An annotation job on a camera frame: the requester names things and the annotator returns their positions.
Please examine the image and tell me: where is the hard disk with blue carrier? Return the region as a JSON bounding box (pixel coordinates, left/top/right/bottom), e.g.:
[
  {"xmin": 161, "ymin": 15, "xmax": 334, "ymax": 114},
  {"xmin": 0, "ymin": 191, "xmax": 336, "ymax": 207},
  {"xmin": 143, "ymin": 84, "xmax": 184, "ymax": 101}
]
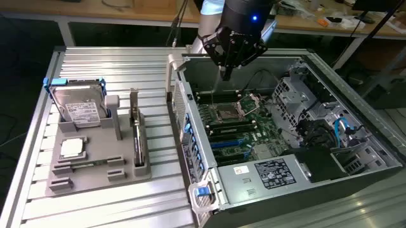
[{"xmin": 41, "ymin": 76, "xmax": 111, "ymax": 129}]

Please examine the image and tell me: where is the wooden desk with monitor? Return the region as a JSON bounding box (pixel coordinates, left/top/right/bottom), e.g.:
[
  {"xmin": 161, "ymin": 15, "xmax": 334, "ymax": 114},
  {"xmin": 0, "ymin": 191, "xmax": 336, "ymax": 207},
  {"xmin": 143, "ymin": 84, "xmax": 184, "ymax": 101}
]
[{"xmin": 271, "ymin": 0, "xmax": 406, "ymax": 70}]

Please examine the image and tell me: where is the grey power supply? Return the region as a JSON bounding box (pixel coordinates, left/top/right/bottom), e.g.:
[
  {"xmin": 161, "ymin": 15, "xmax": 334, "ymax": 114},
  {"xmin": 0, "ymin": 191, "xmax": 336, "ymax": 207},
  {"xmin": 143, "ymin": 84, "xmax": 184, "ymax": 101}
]
[{"xmin": 216, "ymin": 155, "xmax": 315, "ymax": 205}]

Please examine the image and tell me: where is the green RAM stick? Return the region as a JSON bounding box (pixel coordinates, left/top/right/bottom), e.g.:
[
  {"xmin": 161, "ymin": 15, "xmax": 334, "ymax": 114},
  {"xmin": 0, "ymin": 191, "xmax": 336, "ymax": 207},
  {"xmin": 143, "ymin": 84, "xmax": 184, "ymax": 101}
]
[{"xmin": 71, "ymin": 160, "xmax": 111, "ymax": 168}]

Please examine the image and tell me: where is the CPU socket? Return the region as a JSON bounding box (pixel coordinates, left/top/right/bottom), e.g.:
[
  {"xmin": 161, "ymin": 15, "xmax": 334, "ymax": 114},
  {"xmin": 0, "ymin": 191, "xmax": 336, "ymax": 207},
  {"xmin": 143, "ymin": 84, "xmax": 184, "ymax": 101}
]
[{"xmin": 213, "ymin": 104, "xmax": 247, "ymax": 121}]

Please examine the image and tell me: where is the blue case latch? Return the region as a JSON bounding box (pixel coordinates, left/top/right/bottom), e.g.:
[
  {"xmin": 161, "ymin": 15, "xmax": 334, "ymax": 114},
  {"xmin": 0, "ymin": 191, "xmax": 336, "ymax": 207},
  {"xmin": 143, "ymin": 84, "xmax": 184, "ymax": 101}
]
[{"xmin": 193, "ymin": 187, "xmax": 212, "ymax": 197}]

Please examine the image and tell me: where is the grey parts rack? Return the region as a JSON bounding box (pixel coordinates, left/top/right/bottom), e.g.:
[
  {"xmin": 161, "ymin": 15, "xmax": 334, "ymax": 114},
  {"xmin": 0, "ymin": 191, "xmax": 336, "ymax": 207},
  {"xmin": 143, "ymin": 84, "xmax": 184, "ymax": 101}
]
[{"xmin": 45, "ymin": 94, "xmax": 153, "ymax": 198}]

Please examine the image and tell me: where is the green motherboard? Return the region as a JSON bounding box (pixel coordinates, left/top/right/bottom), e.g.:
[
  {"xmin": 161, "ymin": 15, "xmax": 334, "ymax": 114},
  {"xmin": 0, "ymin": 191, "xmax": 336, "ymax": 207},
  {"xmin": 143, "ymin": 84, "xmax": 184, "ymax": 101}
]
[{"xmin": 192, "ymin": 91, "xmax": 303, "ymax": 167}]

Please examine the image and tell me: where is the black open PC case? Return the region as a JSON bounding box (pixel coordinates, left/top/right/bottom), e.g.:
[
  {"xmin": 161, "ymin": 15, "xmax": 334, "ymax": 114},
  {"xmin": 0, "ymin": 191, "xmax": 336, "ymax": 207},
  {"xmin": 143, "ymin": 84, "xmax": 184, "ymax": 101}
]
[{"xmin": 165, "ymin": 48, "xmax": 406, "ymax": 228}]

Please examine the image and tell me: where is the silver CPU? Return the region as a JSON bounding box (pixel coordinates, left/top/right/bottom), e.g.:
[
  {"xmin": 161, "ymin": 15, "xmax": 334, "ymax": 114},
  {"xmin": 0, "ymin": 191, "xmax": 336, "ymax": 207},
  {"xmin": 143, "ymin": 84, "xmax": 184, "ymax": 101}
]
[{"xmin": 60, "ymin": 139, "xmax": 87, "ymax": 159}]

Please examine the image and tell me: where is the blue wire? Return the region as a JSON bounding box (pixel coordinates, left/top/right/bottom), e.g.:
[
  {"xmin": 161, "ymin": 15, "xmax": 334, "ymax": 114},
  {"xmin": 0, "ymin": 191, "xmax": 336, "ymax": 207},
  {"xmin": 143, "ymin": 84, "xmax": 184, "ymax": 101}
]
[{"xmin": 332, "ymin": 115, "xmax": 350, "ymax": 149}]

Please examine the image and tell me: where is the silver disk bay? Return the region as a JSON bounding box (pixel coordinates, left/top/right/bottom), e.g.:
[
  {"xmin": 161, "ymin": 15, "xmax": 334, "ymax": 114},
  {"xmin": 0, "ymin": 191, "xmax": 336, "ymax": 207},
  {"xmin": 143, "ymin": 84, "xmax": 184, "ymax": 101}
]
[{"xmin": 330, "ymin": 140, "xmax": 400, "ymax": 177}]

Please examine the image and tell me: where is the black plastic shroud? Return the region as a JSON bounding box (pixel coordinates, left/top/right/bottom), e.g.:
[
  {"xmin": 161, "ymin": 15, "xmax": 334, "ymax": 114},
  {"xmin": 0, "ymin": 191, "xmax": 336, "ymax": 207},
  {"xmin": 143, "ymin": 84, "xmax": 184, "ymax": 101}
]
[{"xmin": 292, "ymin": 145, "xmax": 350, "ymax": 184}]

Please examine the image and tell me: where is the black hanging cable with plug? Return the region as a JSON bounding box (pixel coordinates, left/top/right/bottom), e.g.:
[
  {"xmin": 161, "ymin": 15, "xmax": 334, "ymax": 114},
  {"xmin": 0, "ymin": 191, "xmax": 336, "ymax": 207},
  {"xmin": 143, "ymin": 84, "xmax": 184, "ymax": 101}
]
[{"xmin": 165, "ymin": 0, "xmax": 189, "ymax": 48}]

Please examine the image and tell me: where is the blue expansion slot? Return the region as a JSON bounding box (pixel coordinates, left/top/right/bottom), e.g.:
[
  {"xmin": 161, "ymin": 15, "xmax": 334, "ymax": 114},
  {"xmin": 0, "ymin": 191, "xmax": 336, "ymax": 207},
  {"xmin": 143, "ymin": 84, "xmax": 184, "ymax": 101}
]
[{"xmin": 209, "ymin": 139, "xmax": 242, "ymax": 150}]

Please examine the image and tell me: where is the silver perforated drive cage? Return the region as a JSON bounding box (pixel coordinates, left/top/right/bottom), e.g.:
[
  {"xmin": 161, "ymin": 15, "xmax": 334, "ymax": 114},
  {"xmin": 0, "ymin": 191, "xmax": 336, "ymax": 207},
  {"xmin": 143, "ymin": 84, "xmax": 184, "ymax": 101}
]
[{"xmin": 271, "ymin": 75, "xmax": 322, "ymax": 124}]

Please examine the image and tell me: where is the small grey corner bracket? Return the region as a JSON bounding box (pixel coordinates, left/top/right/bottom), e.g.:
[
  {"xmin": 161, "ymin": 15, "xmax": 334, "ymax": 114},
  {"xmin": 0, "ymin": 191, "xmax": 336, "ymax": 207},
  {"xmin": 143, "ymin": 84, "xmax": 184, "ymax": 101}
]
[{"xmin": 167, "ymin": 53, "xmax": 185, "ymax": 72}]

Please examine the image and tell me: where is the silver chipset heat sink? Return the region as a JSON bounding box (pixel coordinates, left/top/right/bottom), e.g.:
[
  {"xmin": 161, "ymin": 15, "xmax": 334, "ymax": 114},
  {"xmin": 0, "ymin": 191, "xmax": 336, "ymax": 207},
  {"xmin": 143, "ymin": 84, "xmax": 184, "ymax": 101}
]
[{"xmin": 252, "ymin": 144, "xmax": 280, "ymax": 160}]

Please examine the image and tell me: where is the black wire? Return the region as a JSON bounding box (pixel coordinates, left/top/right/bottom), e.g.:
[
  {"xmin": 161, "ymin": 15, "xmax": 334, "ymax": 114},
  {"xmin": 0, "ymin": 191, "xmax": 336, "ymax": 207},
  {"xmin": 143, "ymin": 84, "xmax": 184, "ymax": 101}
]
[{"xmin": 242, "ymin": 68, "xmax": 282, "ymax": 95}]

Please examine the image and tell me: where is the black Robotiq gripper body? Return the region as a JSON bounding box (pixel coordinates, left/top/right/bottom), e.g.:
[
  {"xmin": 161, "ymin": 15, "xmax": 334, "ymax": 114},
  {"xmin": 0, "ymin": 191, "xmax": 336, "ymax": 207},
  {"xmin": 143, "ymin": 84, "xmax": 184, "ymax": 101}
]
[{"xmin": 217, "ymin": 0, "xmax": 278, "ymax": 69}]

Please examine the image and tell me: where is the metal socket cover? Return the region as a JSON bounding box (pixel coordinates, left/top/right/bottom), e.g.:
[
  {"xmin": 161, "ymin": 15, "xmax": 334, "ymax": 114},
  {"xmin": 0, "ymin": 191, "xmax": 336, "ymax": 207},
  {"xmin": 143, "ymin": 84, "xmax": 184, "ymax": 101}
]
[{"xmin": 235, "ymin": 92, "xmax": 266, "ymax": 117}]

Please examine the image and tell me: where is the black monitor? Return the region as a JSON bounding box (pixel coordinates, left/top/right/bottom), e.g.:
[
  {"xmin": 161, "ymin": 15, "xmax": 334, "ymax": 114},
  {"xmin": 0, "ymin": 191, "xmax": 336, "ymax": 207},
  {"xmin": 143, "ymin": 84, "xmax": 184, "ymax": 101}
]
[{"xmin": 351, "ymin": 0, "xmax": 406, "ymax": 24}]

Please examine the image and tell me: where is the black graphics card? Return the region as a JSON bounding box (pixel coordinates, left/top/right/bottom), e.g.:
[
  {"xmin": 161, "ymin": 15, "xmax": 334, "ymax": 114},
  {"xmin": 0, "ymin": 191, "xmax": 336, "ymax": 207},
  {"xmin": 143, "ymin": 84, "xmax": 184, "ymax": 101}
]
[{"xmin": 128, "ymin": 87, "xmax": 148, "ymax": 168}]

